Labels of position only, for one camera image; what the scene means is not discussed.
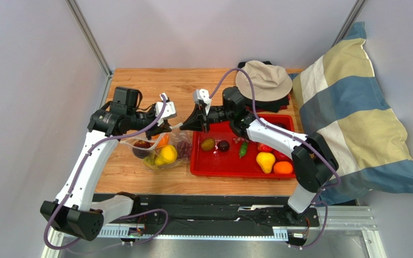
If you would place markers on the red strawberry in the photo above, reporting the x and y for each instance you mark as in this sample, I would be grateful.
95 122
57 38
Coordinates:
264 148

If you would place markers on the aluminium base frame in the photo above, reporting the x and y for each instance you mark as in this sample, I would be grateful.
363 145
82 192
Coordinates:
350 224

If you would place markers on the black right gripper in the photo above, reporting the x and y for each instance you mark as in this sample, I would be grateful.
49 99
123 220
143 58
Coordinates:
205 117

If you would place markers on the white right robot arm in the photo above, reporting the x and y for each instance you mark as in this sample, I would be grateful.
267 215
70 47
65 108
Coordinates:
314 163

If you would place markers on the red apple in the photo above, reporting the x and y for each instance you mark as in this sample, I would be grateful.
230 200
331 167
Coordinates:
280 156

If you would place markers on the purple eggplant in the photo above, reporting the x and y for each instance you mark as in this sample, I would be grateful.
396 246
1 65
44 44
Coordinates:
280 125

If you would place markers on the yellow pear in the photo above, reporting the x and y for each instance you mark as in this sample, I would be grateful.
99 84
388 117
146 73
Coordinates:
265 160

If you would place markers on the clear dotted zip top bag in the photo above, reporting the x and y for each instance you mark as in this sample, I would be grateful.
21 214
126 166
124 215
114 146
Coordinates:
176 135

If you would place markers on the light purple grape bunch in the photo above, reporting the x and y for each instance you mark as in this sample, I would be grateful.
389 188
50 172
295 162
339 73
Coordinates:
238 139

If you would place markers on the blue yellow striped pillow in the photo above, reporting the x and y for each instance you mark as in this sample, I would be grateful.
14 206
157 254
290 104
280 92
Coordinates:
339 97

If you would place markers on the dark purple plum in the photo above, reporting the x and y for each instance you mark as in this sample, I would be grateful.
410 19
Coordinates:
223 146

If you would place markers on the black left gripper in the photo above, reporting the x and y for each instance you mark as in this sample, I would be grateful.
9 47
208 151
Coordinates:
156 129

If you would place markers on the beige bucket hat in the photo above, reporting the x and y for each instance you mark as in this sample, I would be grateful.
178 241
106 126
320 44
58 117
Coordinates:
264 82

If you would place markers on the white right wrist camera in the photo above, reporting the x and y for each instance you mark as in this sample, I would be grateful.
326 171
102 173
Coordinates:
202 98

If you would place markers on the yellow lemon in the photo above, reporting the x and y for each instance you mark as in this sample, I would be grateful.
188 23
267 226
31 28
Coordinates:
167 155

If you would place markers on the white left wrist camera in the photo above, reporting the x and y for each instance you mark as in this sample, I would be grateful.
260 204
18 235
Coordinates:
165 109

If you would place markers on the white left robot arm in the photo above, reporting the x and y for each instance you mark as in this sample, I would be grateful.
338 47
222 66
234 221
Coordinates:
72 211

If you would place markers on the brown kiwi fruit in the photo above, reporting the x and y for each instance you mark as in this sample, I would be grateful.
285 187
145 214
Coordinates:
208 144

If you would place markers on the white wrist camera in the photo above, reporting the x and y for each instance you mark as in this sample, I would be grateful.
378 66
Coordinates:
202 98
165 109

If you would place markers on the small green pepper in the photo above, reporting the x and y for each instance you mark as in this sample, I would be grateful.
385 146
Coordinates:
243 149

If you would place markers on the yellow banana bunch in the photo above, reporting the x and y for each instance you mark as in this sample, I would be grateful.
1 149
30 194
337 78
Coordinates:
150 162

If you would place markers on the red plastic tray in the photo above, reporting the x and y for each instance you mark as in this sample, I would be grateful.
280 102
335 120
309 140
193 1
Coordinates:
215 163

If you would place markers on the aluminium frame post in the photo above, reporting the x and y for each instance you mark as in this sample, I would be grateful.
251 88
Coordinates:
351 18
88 34

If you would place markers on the left aluminium frame post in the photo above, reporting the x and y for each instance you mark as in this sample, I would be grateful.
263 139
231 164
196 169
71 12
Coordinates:
88 34

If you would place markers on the dark purple grape bunch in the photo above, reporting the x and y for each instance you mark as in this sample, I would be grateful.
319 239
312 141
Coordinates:
184 149

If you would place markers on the right aluminium frame post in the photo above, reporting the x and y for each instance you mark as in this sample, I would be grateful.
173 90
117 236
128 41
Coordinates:
351 18

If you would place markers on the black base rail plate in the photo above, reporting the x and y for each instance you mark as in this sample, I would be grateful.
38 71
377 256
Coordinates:
220 216

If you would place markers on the orange fruit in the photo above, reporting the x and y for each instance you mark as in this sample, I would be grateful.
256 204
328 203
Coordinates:
161 140
283 168

